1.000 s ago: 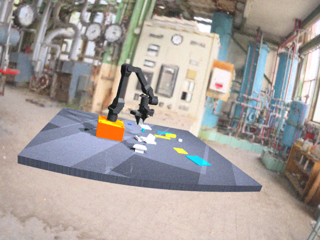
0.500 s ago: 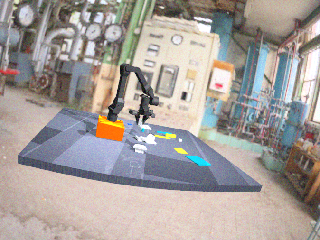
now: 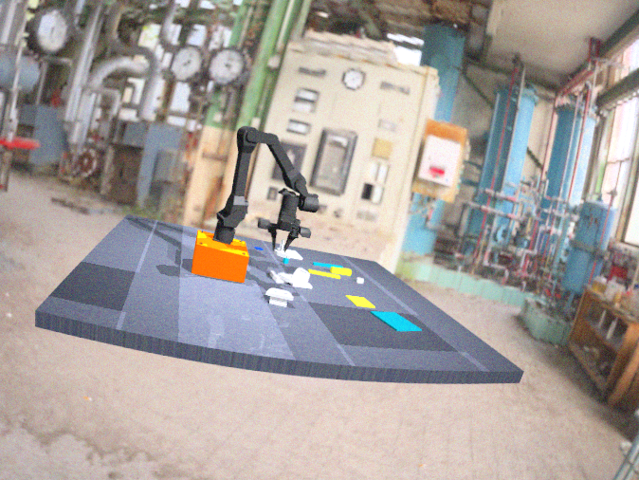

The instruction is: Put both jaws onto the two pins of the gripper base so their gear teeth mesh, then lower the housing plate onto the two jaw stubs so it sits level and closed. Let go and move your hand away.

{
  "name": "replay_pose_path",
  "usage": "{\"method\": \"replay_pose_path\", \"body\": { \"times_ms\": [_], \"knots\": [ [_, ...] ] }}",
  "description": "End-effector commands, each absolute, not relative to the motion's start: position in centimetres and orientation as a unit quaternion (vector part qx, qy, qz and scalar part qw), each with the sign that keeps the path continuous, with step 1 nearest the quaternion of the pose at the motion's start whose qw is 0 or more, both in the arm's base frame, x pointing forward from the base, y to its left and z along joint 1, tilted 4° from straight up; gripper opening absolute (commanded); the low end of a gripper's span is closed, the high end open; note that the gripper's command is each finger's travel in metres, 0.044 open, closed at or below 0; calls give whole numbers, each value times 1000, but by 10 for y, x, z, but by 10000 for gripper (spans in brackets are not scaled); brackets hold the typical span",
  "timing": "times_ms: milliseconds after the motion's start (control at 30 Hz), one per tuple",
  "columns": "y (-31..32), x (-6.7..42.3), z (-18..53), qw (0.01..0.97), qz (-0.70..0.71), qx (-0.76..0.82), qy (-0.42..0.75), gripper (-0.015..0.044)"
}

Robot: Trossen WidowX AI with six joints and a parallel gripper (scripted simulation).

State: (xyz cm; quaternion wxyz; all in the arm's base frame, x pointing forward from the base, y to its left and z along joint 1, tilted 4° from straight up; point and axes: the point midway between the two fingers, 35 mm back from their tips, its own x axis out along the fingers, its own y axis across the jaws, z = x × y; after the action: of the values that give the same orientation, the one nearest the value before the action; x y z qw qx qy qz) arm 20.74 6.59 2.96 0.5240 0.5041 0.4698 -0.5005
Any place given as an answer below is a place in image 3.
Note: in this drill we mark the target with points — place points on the white curved plate with holes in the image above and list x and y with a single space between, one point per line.
277 279

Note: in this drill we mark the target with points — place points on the white housing plate with two round holes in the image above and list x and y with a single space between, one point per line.
275 292

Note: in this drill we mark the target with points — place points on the cyan rectangular block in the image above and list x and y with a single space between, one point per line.
395 321

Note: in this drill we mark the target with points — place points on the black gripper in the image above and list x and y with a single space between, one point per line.
272 227

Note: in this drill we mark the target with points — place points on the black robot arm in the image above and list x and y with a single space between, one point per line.
236 206

